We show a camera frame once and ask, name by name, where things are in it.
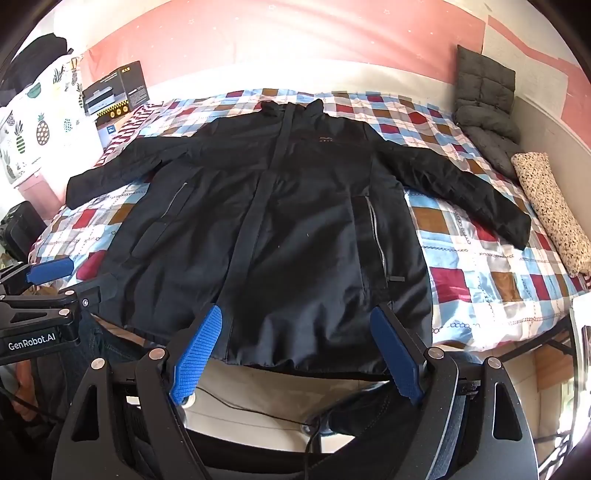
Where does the black cable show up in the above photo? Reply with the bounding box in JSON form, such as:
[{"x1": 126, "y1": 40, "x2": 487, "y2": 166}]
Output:
[{"x1": 187, "y1": 390, "x2": 326, "y2": 462}]

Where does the pink storage box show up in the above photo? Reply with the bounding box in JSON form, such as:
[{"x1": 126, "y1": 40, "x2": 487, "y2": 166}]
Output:
[{"x1": 14, "y1": 173, "x2": 65, "y2": 219}]

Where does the checkered bed sheet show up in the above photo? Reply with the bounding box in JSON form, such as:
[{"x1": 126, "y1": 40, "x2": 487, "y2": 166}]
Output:
[{"x1": 28, "y1": 88, "x2": 589, "y2": 352}]

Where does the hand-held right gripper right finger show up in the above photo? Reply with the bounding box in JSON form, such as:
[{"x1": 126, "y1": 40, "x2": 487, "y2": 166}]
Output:
[{"x1": 369, "y1": 302, "x2": 542, "y2": 480}]

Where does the blue box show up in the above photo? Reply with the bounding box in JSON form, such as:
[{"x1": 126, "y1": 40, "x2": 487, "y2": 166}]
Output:
[{"x1": 96, "y1": 115, "x2": 117, "y2": 149}]

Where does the person's right leg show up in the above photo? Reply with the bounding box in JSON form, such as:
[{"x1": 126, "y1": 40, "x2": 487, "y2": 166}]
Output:
[{"x1": 325, "y1": 381, "x2": 462, "y2": 439}]

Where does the floral rolled pillow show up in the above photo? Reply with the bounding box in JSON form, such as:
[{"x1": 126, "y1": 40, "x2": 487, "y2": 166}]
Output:
[{"x1": 511, "y1": 151, "x2": 591, "y2": 278}]

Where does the black cardboard box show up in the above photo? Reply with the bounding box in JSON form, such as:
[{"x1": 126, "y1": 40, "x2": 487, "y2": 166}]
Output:
[{"x1": 82, "y1": 61, "x2": 149, "y2": 116}]

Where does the grey quilted cushion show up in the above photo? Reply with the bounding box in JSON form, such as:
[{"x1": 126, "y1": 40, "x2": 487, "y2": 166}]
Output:
[{"x1": 452, "y1": 45, "x2": 523, "y2": 182}]

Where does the person's left leg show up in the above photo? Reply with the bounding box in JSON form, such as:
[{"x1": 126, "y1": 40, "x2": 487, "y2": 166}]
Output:
[{"x1": 76, "y1": 314, "x2": 155, "y2": 370}]

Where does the black jacket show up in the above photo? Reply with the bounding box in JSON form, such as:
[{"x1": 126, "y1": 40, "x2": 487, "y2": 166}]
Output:
[{"x1": 66, "y1": 98, "x2": 533, "y2": 376}]

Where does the black case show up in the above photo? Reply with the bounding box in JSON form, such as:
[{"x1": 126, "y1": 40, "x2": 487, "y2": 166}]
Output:
[{"x1": 0, "y1": 200, "x2": 48, "y2": 265}]

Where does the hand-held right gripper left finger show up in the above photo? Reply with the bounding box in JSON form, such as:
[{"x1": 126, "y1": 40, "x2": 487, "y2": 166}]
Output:
[{"x1": 58, "y1": 304, "x2": 223, "y2": 480}]

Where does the person's left forearm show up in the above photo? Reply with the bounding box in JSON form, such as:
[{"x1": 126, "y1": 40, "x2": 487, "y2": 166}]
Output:
[{"x1": 11, "y1": 362, "x2": 41, "y2": 418}]

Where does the black bag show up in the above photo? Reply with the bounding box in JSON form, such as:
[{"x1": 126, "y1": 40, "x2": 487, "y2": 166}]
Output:
[{"x1": 0, "y1": 33, "x2": 75, "y2": 95}]

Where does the person's leg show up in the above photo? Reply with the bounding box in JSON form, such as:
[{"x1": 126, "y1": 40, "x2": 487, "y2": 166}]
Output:
[
  {"x1": 325, "y1": 381, "x2": 462, "y2": 439},
  {"x1": 76, "y1": 314, "x2": 155, "y2": 370}
]

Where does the black metal bed frame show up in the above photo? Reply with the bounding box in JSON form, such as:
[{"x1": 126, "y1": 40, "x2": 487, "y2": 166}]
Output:
[{"x1": 503, "y1": 314, "x2": 583, "y2": 370}]

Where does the pineapple print cloth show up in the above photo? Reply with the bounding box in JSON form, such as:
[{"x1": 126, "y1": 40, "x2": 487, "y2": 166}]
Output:
[{"x1": 0, "y1": 55, "x2": 100, "y2": 185}]

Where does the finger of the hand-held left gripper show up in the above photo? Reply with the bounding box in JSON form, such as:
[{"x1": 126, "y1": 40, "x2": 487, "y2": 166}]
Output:
[
  {"x1": 0, "y1": 258, "x2": 75, "y2": 296},
  {"x1": 60, "y1": 272, "x2": 117, "y2": 319}
]

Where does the red white striped cloth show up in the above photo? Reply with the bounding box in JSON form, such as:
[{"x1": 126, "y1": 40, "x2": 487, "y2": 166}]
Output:
[{"x1": 95, "y1": 102, "x2": 160, "y2": 168}]

